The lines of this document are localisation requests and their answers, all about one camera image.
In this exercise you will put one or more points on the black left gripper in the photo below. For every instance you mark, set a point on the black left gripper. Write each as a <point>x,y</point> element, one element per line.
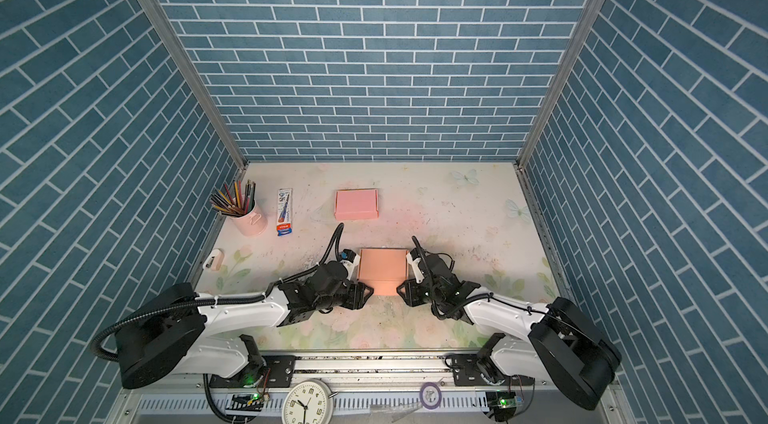
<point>359,295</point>

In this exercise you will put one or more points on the purple tape roll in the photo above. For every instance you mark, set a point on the purple tape roll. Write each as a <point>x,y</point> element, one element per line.
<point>430,396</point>

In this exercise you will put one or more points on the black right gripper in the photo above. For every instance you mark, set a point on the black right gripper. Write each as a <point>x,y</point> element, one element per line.
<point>409,296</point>

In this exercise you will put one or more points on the white wall clock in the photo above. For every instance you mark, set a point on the white wall clock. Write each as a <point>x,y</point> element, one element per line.
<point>309,402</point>

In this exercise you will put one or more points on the pink metal pencil bucket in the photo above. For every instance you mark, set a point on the pink metal pencil bucket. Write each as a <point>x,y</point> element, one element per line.
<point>251,224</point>

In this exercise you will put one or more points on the bundle of coloured pencils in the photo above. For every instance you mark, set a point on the bundle of coloured pencils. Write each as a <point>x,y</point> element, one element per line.
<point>235,200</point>

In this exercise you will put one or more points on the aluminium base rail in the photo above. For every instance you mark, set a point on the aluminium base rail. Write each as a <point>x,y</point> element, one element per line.
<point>358,384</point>

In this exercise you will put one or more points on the white blue pencil box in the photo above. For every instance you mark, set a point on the white blue pencil box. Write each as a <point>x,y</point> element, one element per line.
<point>284,212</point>

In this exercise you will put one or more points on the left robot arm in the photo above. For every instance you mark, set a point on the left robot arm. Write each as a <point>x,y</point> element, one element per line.
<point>185,332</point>

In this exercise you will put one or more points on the pink cardboard box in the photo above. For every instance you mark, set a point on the pink cardboard box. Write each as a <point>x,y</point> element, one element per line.
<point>356,204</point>

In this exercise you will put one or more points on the tan cardboard box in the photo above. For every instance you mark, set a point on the tan cardboard box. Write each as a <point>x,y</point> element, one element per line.
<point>384,270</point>

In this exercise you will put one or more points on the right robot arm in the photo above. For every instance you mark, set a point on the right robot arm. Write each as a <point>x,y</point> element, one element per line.
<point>553,342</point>

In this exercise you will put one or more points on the white round object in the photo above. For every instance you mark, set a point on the white round object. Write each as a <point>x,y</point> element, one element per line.
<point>214,260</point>

